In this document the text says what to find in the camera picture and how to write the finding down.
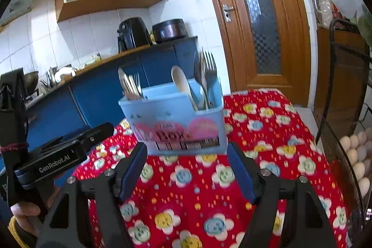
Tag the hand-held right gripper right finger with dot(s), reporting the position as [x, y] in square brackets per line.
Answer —
[241, 175]

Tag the pile of eggs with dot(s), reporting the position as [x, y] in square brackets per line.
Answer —
[356, 155]

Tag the dark rice cooker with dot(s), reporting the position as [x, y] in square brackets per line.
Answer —
[168, 30]

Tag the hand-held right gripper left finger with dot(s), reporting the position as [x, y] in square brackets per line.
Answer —
[135, 172]

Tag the red floral tablecloth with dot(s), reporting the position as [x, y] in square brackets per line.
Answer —
[203, 195]

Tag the metal spoon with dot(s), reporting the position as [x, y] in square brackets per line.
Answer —
[124, 82]

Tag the person's left hand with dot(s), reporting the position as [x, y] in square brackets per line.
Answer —
[26, 214]

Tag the white plastic spoon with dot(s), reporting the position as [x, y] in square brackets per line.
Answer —
[181, 82]

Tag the black wok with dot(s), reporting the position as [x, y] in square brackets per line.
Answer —
[31, 80]

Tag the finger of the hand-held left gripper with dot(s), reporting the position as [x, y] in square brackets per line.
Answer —
[96, 134]

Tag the light blue plastic utensil box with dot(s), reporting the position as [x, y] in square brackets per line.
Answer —
[171, 126]

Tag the wooden door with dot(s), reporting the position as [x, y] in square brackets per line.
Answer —
[255, 18]

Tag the black air fryer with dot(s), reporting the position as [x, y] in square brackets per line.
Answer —
[132, 33]

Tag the blue base cabinets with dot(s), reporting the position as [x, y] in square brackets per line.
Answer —
[87, 91]

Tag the metal fork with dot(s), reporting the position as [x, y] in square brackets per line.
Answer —
[210, 73]
[200, 73]

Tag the person's left forearm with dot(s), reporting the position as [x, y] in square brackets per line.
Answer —
[19, 236]

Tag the metal kettle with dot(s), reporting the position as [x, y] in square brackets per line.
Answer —
[49, 76]

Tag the wooden shelf cabinet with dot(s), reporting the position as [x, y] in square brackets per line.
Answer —
[328, 68]

